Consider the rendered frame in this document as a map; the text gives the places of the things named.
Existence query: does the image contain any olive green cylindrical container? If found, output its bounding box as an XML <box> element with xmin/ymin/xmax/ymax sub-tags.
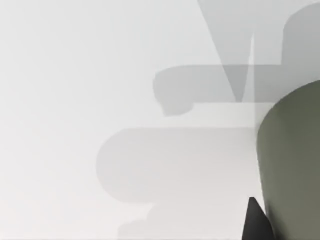
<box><xmin>255</xmin><ymin>79</ymin><xmax>320</xmax><ymax>240</ymax></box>

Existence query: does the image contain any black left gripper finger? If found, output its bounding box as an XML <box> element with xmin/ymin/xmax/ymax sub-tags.
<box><xmin>240</xmin><ymin>196</ymin><xmax>276</xmax><ymax>240</ymax></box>

